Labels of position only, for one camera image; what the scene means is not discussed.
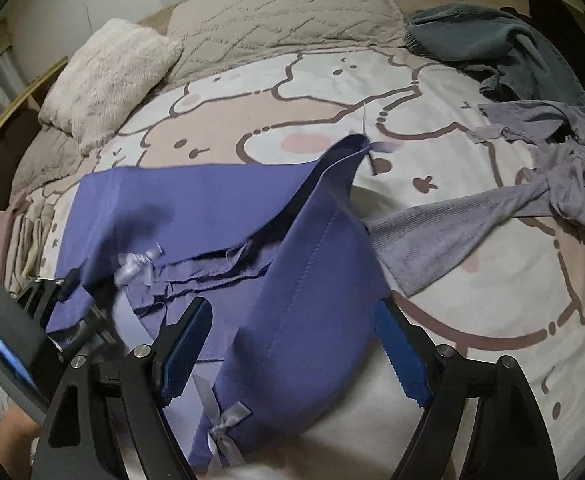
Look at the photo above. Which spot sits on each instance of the grey lilac ribbed garment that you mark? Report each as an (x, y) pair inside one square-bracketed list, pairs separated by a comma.
[(537, 185)]

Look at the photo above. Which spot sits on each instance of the folded beige garments stack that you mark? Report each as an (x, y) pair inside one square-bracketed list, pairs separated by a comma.
[(32, 223)]

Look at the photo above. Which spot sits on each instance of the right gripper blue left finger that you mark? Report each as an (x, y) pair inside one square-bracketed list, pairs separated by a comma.
[(78, 441)]

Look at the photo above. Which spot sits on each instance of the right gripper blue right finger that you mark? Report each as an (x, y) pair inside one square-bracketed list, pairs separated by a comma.
[(509, 437)]

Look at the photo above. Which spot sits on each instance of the large beige quilted pillow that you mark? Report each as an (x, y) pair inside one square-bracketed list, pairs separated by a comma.
[(218, 35)]

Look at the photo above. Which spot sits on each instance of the white fluffy pillow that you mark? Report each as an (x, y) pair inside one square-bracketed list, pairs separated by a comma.
[(106, 79)]

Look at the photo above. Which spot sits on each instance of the small beige quilted pillow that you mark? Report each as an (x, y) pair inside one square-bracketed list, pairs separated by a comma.
[(52, 155)]

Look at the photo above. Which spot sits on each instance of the black garment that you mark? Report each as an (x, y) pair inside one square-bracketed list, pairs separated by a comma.
[(553, 19)]

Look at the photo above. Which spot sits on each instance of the dark teal sweater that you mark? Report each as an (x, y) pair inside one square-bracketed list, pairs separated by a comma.
[(510, 58)]

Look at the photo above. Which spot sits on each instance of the cartoon bear print blanket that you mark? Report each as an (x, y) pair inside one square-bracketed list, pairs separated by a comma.
[(485, 286)]

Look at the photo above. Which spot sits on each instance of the wooden bedside shelf left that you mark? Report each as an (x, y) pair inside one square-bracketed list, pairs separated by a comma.
[(32, 97)]

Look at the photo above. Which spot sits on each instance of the purple blue sweatshirt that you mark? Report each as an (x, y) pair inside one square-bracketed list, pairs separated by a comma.
[(280, 254)]

